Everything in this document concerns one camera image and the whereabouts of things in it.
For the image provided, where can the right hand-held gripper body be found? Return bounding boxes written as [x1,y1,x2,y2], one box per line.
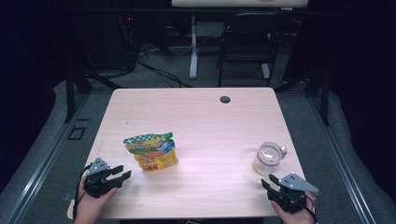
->
[265,173,320,215]

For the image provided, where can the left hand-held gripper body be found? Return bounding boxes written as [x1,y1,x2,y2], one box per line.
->
[83,157,124,199]

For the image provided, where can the glass jar with beige lid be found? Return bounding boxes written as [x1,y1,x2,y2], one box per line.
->
[251,141,288,176]

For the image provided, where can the yellow green-checked seasoning pouch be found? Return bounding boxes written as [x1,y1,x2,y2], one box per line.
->
[122,132,179,172]

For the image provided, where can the person's right hand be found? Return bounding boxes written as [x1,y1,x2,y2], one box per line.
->
[270,190,318,224]

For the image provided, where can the person's left hand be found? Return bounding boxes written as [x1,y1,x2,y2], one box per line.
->
[74,177,119,224]

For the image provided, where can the black metal stand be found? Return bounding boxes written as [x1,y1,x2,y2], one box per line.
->
[64,63,123,123]
[274,64,332,127]

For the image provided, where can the black computer tower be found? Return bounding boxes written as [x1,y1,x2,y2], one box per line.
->
[69,10,139,72]

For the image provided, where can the black folding chair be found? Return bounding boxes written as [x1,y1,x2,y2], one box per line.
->
[217,11,291,88]

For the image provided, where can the white background desk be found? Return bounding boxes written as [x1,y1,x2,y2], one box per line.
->
[171,0,309,80]

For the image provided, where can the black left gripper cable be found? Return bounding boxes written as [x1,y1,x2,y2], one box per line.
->
[72,161,94,222]

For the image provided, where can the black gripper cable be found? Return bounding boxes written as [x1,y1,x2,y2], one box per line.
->
[303,194,319,224]
[72,161,94,222]

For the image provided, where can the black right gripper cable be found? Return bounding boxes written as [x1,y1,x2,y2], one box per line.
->
[303,194,319,224]

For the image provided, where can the black floor cables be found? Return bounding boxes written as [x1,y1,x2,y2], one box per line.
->
[134,43,192,89]

